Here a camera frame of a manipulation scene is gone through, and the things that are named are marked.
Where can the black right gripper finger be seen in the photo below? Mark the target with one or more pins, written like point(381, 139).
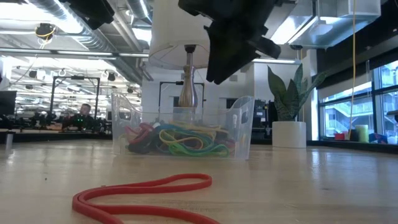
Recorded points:
point(217, 56)
point(236, 59)

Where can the clear plastic bin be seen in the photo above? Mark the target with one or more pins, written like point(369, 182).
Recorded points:
point(242, 130)

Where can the blue rubber band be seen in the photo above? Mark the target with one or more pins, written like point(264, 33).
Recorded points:
point(168, 126)

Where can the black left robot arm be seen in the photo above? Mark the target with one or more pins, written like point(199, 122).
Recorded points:
point(93, 12)

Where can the thick red rubber band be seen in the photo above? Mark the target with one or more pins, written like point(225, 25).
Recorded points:
point(124, 211)

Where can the long ceiling light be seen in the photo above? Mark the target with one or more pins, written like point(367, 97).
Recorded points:
point(280, 61)

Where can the silver lamp base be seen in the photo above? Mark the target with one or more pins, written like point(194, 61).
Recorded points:
point(188, 93)

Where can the white lampshade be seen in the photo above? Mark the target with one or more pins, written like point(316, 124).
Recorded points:
point(174, 31)

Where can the black machine cabinet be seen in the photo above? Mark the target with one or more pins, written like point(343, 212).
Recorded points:
point(259, 118)

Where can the green snake plant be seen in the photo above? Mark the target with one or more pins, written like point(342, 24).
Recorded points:
point(287, 102)

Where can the white plant pot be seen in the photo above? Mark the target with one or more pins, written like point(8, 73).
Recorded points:
point(289, 133)

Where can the black framed window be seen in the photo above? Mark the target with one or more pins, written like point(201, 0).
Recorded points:
point(339, 118)

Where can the silver ceiling light bar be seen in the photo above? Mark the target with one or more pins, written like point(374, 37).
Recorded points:
point(93, 53)

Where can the small red container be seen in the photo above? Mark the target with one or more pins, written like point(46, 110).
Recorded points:
point(339, 136)

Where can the dark container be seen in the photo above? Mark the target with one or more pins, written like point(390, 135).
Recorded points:
point(354, 137)

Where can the light green cylinder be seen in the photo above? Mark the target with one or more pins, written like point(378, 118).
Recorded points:
point(362, 133)

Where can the person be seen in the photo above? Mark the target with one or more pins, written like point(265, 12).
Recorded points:
point(82, 116)

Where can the blue box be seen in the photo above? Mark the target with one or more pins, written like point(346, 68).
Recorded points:
point(377, 138)

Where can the black computer monitor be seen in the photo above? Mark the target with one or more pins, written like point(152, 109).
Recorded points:
point(7, 102)

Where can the black dome camera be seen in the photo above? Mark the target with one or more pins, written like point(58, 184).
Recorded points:
point(296, 47)

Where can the silver ceiling duct hood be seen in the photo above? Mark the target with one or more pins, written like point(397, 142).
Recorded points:
point(311, 31)

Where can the grey metal post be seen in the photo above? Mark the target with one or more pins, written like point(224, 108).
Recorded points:
point(9, 141)

